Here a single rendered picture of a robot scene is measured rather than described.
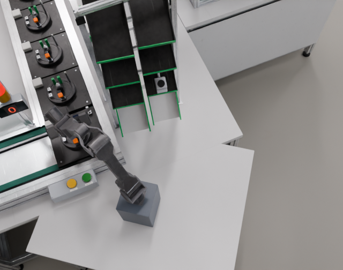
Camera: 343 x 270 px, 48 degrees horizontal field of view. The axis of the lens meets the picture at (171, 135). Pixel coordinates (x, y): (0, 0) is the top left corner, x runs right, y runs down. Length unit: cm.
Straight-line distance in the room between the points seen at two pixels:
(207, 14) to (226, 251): 132
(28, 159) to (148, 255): 72
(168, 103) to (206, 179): 40
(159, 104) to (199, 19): 72
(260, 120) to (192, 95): 105
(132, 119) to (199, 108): 39
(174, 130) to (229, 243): 60
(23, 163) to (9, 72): 59
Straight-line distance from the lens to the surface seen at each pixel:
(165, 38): 137
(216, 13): 234
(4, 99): 167
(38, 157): 192
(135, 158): 186
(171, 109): 178
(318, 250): 274
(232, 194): 180
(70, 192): 176
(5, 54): 238
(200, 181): 181
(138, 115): 175
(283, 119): 299
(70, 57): 209
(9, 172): 195
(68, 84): 197
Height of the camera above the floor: 258
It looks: 65 degrees down
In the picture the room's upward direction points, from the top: 5 degrees counter-clockwise
